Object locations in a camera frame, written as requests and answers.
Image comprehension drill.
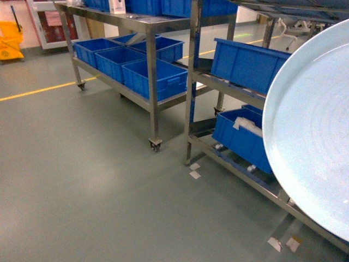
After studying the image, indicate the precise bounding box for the light blue round plate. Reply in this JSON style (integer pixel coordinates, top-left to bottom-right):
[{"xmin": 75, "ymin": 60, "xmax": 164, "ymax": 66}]
[{"xmin": 262, "ymin": 21, "xmax": 348, "ymax": 240}]

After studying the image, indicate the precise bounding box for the steel flow rack shelf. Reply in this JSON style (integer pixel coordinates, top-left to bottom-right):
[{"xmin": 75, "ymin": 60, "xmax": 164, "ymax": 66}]
[{"xmin": 185, "ymin": 1, "xmax": 348, "ymax": 253}]

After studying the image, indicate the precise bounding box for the blue crate rack bottom layer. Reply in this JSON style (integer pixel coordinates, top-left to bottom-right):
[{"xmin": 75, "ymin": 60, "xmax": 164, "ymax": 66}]
[{"xmin": 212, "ymin": 105, "xmax": 272, "ymax": 174}]

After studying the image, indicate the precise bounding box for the blue crate rack layer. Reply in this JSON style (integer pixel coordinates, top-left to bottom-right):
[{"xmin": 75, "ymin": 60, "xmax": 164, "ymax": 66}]
[
  {"xmin": 211, "ymin": 38, "xmax": 291, "ymax": 94},
  {"xmin": 212, "ymin": 105, "xmax": 272, "ymax": 174}
]

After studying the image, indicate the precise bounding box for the blue crate on cart front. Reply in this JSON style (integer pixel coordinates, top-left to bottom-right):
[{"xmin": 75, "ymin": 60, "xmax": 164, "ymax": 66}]
[{"xmin": 122, "ymin": 59, "xmax": 188, "ymax": 101}]

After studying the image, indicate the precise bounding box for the blue crate on cart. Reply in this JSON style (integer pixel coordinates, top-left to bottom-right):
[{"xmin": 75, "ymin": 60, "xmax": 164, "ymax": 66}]
[
  {"xmin": 74, "ymin": 38, "xmax": 123, "ymax": 69},
  {"xmin": 111, "ymin": 33, "xmax": 185, "ymax": 63},
  {"xmin": 122, "ymin": 59, "xmax": 188, "ymax": 101},
  {"xmin": 95, "ymin": 47, "xmax": 147, "ymax": 84}
]

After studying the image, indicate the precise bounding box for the blue crate on cart rear right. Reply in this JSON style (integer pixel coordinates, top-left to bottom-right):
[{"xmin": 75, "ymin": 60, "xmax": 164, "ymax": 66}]
[{"xmin": 111, "ymin": 33, "xmax": 185, "ymax": 63}]

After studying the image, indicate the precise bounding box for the blue crate on cart middle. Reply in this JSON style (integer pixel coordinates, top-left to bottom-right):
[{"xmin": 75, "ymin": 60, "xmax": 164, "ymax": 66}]
[{"xmin": 95, "ymin": 47, "xmax": 147, "ymax": 84}]

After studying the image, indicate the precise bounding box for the steel cart with wheels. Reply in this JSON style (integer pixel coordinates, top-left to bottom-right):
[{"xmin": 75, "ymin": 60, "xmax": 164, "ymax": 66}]
[{"xmin": 54, "ymin": 1, "xmax": 237, "ymax": 152}]

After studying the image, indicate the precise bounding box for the blue crate on cart back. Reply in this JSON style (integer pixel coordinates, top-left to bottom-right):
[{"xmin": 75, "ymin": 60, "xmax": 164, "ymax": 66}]
[{"xmin": 74, "ymin": 38, "xmax": 123, "ymax": 69}]

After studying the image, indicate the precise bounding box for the yellow mop bucket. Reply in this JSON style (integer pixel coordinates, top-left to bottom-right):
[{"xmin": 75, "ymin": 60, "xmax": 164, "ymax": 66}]
[{"xmin": 1, "ymin": 5, "xmax": 24, "ymax": 63}]

